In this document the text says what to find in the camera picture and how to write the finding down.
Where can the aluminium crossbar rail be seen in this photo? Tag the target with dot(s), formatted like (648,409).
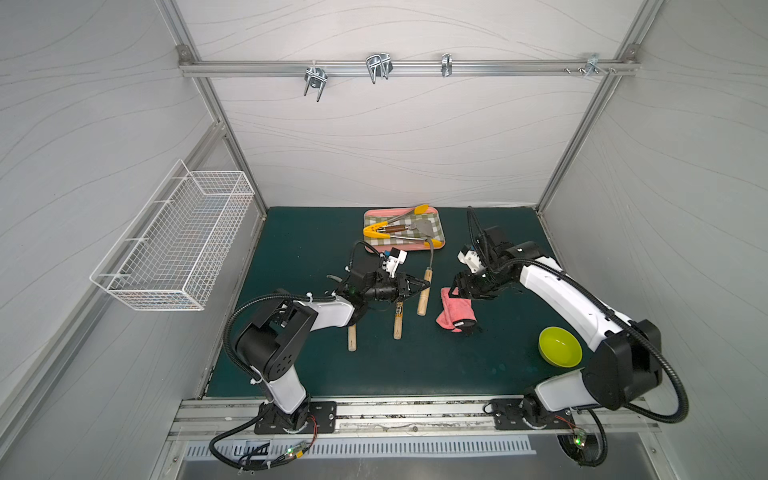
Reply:
(401,68)

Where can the metal U-bolt clamp left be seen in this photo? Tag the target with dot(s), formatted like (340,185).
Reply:
(315,79)

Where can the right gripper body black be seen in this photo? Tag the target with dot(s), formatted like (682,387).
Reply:
(469,285)

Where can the metal U-bolt clamp middle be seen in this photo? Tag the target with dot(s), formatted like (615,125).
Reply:
(379,66)

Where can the pink rag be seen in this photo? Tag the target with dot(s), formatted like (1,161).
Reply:
(457,315)

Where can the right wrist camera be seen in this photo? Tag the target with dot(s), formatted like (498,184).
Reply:
(470,258)

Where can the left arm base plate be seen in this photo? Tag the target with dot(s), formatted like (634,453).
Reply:
(309,417)

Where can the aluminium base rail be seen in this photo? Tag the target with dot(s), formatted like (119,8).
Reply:
(364,417)

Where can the metal bracket with bolts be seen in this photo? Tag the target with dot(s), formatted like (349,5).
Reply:
(591,67)

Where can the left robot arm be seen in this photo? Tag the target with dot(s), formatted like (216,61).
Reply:
(265,336)

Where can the metal u-bolt clamp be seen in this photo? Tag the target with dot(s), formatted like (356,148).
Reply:
(315,79)
(379,66)

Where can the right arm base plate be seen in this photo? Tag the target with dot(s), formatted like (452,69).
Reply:
(510,414)

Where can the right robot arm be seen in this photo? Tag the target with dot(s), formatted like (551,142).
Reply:
(626,361)

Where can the yellow tipped metal tongs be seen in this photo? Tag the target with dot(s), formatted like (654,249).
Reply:
(390,227)

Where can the lime green bowl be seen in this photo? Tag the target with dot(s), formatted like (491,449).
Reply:
(559,348)

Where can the white vent strip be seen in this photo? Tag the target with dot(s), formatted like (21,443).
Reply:
(379,447)

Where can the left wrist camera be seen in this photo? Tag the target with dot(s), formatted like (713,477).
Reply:
(394,258)

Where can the pink checkered tray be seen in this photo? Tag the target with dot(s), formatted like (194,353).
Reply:
(375,243)

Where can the white wire basket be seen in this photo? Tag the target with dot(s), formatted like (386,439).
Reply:
(171,253)

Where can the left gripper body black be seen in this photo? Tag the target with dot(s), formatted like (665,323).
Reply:
(402,287)

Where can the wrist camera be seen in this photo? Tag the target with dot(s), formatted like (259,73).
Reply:
(394,258)
(470,258)

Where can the small metal spatula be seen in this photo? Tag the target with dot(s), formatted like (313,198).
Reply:
(419,228)

